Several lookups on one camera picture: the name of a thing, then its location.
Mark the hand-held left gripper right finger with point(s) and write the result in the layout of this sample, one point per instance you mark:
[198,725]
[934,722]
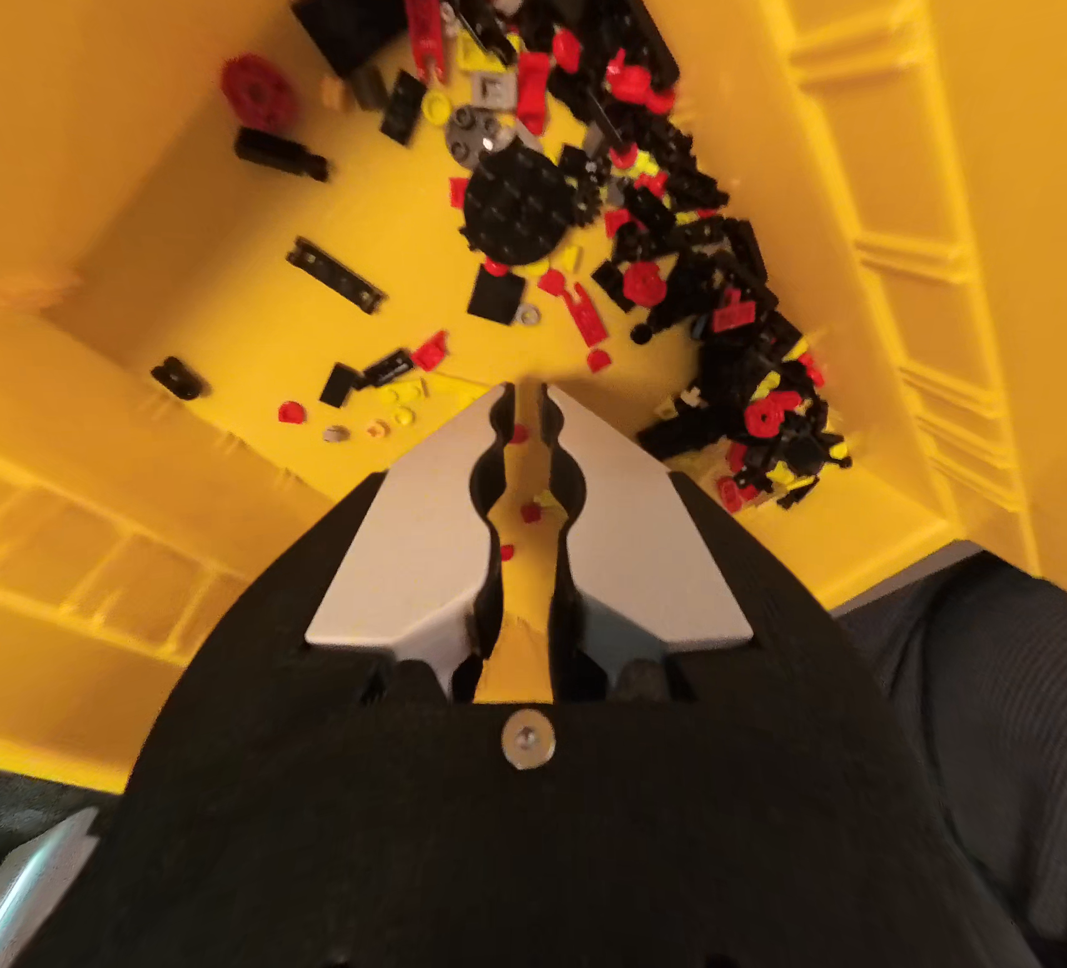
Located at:
[658,559]

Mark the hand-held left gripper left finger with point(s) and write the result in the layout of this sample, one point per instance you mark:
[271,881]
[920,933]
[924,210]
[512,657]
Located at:
[392,559]

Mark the yellow plastic bin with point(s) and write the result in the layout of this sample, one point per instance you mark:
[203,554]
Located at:
[167,484]

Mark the pile of lego pieces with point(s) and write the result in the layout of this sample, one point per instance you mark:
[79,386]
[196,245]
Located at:
[517,209]

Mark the person's grey clothing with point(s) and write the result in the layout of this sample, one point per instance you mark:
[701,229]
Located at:
[984,693]

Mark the silver metal bar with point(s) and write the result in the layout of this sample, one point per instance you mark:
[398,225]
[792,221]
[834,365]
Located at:
[42,868]

